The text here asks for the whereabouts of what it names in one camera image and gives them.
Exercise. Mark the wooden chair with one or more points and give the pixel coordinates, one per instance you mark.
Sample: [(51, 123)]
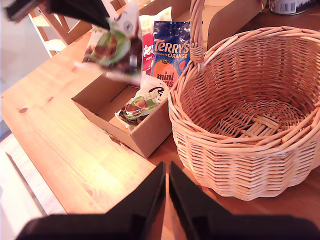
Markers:
[(75, 31)]

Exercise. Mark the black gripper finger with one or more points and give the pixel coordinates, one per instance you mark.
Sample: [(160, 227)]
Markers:
[(80, 12), (190, 200), (145, 200)]

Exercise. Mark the blue Terry's orange eggs bag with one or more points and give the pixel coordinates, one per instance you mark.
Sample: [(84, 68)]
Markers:
[(170, 50)]

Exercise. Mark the white green Galaxy eggs bag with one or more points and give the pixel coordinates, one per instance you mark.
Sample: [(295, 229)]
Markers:
[(112, 50), (140, 105)]

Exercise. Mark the red Maltesers bunnies bag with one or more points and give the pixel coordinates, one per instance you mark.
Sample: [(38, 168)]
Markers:
[(147, 50)]

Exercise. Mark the brown cardboard box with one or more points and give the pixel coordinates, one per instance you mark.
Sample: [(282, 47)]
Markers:
[(150, 140)]

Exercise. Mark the white tin can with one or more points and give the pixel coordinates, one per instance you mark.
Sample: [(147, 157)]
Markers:
[(287, 7)]

